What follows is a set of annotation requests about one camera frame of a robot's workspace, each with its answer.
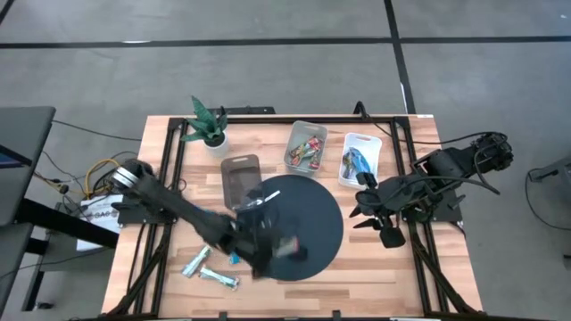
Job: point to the smoky translucent plastic bin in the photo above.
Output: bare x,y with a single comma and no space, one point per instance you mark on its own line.
241,178

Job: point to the white plastic bin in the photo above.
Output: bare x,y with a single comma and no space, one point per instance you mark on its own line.
372,147

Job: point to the black desk beam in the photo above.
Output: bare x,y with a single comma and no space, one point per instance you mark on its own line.
67,223

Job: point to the purple green granola bar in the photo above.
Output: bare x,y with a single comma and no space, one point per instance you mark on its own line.
347,165

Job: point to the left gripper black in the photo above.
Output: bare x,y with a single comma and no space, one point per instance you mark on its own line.
254,236

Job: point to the green plant in white pot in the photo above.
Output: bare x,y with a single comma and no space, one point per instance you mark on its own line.
216,145

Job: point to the red green granola bar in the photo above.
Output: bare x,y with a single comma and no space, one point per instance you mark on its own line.
298,155
316,145

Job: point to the silver green granola bar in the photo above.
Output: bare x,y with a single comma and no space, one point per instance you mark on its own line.
196,260
219,277

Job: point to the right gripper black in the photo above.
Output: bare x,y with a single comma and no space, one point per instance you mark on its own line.
386,207

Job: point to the grey table-level camera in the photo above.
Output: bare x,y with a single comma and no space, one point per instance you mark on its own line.
336,314

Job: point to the grey chair base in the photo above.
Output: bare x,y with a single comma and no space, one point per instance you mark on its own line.
553,170

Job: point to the blue white granola bar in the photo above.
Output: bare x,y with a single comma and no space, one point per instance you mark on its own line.
234,258

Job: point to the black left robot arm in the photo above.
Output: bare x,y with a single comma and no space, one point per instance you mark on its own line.
178,207

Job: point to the grey side desk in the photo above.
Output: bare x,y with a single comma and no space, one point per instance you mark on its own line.
22,147

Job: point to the grey plastic bin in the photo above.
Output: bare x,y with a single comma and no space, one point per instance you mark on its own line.
303,130

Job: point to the black round plate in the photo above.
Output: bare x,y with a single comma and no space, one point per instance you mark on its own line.
312,209

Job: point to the white cardboard box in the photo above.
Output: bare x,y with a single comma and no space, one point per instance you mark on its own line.
96,223

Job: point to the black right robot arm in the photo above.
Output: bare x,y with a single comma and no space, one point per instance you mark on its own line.
446,162

